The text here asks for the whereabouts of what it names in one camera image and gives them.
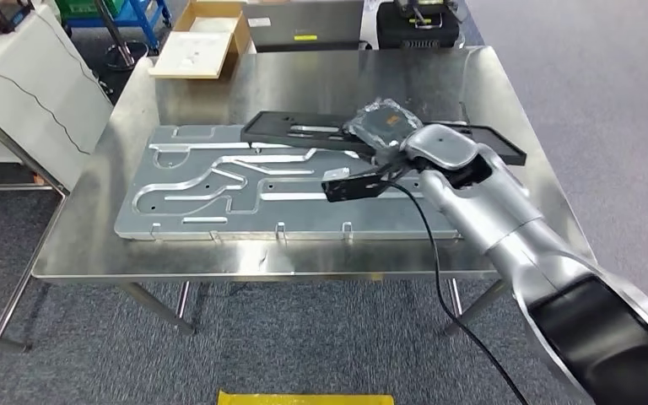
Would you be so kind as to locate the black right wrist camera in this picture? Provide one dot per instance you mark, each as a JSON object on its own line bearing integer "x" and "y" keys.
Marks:
{"x": 352, "y": 189}

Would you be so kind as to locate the yellow floor tape rectangle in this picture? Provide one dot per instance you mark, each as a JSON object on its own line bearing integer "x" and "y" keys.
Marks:
{"x": 301, "y": 399}

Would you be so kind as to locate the chrome stanchion with black base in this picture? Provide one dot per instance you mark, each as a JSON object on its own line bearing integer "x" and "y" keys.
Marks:
{"x": 125, "y": 56}

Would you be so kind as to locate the brown cardboard box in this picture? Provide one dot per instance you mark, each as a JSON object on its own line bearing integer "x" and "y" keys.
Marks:
{"x": 240, "y": 33}

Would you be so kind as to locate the black device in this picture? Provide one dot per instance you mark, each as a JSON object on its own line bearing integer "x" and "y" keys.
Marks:
{"x": 0, "y": 19}

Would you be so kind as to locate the black plastic plate frame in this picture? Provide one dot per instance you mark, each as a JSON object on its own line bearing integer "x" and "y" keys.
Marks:
{"x": 268, "y": 131}

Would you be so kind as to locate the blue metal cart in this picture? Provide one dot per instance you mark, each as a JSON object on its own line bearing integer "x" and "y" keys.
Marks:
{"x": 153, "y": 14}

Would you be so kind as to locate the black equipment case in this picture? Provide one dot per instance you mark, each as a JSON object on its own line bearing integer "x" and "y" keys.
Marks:
{"x": 408, "y": 33}

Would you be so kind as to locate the grey metal fixture plate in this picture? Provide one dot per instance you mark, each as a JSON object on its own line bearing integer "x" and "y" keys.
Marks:
{"x": 301, "y": 215}

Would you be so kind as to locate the white foam insert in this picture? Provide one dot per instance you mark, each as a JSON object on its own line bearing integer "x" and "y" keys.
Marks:
{"x": 190, "y": 56}

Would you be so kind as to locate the green plastic crate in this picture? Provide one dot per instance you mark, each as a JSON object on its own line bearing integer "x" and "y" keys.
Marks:
{"x": 83, "y": 7}

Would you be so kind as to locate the orange object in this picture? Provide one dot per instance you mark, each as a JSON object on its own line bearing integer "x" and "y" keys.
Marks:
{"x": 39, "y": 179}

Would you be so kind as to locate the grey case with yellow label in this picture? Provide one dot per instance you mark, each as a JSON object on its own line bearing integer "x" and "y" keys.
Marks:
{"x": 301, "y": 22}

